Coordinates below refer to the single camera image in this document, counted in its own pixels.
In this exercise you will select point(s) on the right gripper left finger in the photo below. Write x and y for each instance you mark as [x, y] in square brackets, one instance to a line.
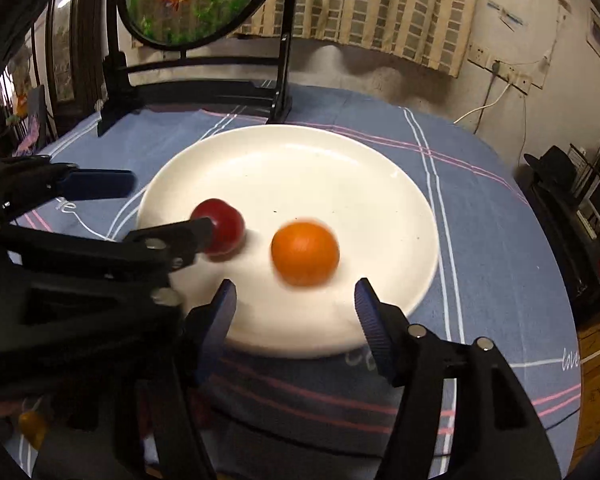
[204, 333]

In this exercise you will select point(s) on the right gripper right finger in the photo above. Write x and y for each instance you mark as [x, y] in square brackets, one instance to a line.
[497, 433]

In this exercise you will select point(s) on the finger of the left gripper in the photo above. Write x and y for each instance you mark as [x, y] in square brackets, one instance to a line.
[96, 184]
[162, 250]

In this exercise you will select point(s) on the dark red plum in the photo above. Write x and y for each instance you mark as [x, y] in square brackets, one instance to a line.
[229, 227]

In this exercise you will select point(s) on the orange tangerine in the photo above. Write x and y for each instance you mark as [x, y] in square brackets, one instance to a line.
[305, 253]

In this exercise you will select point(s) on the blue striped tablecloth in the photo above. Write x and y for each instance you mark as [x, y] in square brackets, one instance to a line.
[329, 419]

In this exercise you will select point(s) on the dark wooden cabinet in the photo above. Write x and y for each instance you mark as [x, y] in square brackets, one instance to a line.
[74, 35]

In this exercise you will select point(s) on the round goldfish screen ornament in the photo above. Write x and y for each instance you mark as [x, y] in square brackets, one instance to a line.
[146, 36]

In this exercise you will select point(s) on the white oval plate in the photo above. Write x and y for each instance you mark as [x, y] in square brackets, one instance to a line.
[273, 175]

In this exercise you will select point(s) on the black hat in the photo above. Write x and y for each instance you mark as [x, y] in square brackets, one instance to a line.
[555, 165]

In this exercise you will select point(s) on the beige checked curtain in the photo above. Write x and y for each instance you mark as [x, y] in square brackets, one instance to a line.
[430, 33]

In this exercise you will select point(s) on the white wall socket strip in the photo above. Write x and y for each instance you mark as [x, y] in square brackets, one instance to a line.
[512, 74]

